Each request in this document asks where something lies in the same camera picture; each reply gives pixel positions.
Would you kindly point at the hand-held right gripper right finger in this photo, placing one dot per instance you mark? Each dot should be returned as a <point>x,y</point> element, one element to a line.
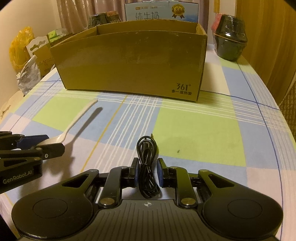
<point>159,176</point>

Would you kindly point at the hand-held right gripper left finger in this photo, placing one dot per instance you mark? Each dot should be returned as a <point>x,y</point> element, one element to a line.
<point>136,176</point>

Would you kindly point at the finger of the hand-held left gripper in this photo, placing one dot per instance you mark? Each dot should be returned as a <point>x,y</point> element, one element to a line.
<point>52,150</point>
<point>32,140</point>

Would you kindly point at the white plastic spoon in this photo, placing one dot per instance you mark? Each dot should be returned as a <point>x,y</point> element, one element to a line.
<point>76,120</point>

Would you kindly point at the brown cardboard box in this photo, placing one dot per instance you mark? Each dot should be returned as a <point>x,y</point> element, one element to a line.
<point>129,62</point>

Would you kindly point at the printed clear plastic bag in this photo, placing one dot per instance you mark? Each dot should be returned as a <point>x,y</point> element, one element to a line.
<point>29,74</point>

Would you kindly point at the small brown storage carton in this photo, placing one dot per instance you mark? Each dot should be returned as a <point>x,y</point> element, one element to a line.
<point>44,62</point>

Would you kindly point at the yellow plastic bag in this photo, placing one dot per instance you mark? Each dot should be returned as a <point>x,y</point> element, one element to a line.
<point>19,51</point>

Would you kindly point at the white carved chair back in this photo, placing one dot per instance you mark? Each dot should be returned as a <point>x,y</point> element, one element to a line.
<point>37,44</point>

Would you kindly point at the green tissue packs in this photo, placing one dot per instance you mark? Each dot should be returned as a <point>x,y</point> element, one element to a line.
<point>54,34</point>

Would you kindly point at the brown quilted chair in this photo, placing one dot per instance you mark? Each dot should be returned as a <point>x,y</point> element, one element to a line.
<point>290,109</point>

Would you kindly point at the blue white milk carton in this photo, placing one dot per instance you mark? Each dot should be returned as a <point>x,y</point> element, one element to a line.
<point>148,14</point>

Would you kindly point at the small red box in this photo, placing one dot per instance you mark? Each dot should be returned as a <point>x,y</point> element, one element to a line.
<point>216,22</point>

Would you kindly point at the wooden door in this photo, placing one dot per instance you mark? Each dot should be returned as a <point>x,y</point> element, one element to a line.
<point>266,34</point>

